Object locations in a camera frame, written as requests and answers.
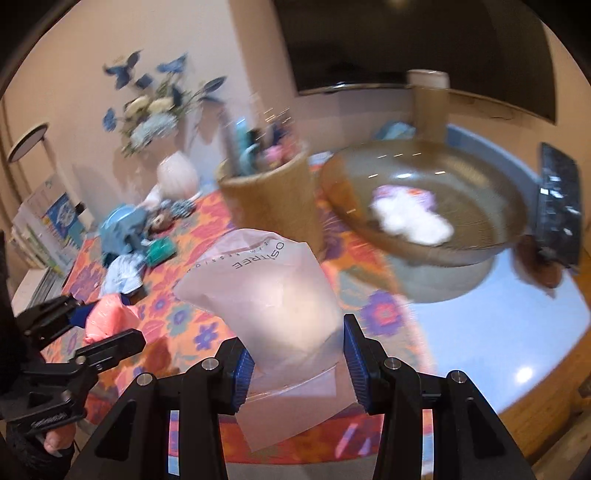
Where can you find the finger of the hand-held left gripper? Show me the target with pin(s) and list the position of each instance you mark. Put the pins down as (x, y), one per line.
(115, 346)
(51, 311)

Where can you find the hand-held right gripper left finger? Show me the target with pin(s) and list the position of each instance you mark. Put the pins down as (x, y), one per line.
(242, 378)

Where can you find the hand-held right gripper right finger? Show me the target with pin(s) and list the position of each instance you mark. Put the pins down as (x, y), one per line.
(358, 369)

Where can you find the pink plastic bag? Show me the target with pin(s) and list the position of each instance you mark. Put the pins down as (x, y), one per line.
(111, 318)

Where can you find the blue white plaid cloth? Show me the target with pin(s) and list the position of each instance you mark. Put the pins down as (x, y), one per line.
(122, 274)

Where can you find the translucent white plastic bag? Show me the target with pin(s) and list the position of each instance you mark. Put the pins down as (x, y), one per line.
(277, 300)

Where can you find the brown soft item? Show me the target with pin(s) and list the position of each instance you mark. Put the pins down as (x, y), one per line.
(538, 267)

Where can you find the person's left hand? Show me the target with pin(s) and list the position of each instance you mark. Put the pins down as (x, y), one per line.
(57, 441)

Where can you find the floral printed table cloth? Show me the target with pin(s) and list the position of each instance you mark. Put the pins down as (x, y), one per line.
(203, 332)

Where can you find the stack of books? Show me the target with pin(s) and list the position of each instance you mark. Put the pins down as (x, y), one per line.
(46, 226)

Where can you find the green cotton swab packet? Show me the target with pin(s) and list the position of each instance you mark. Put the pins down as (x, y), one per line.
(159, 249)

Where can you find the brown plush animal head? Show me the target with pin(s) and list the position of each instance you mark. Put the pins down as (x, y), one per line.
(161, 221)

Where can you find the dark plaid scrunchie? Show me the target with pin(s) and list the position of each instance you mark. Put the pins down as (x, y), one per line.
(181, 207)

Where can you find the white fluffy plush toy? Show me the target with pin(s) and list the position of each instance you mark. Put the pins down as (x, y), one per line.
(411, 221)

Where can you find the white floor lamp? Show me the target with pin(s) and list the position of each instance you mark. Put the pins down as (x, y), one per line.
(27, 143)

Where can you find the woven brown basket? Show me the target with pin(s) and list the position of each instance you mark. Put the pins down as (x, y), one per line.
(272, 207)

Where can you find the white ribbed vase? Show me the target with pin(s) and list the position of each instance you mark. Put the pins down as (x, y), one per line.
(178, 177)

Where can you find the brown glass bowl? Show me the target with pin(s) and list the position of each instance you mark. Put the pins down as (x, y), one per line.
(351, 184)

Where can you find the blue and cream artificial flowers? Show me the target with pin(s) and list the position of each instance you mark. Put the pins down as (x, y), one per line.
(152, 110)

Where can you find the teal bottle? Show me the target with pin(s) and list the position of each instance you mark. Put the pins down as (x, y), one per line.
(242, 138)

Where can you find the light blue towel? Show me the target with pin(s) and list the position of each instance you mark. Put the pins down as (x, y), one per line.
(392, 131)

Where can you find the black remote control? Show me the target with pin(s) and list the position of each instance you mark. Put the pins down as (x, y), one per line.
(558, 207)

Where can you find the beige cylindrical container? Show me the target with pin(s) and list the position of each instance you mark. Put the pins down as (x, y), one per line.
(427, 106)

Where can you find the black television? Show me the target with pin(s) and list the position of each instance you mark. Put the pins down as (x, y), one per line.
(415, 41)

